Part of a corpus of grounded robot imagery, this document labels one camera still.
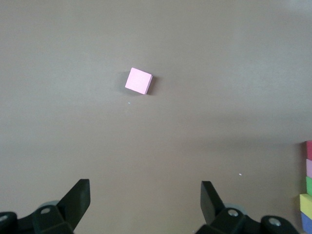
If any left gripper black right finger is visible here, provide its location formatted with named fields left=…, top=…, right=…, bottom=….
left=196, top=180, right=299, bottom=234

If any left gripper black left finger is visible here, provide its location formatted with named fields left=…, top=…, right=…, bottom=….
left=0, top=179, right=91, bottom=234

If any yellow foam cube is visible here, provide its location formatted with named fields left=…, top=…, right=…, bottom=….
left=299, top=193, right=312, bottom=215

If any brown paper table cover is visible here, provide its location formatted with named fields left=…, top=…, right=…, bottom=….
left=0, top=0, right=312, bottom=234

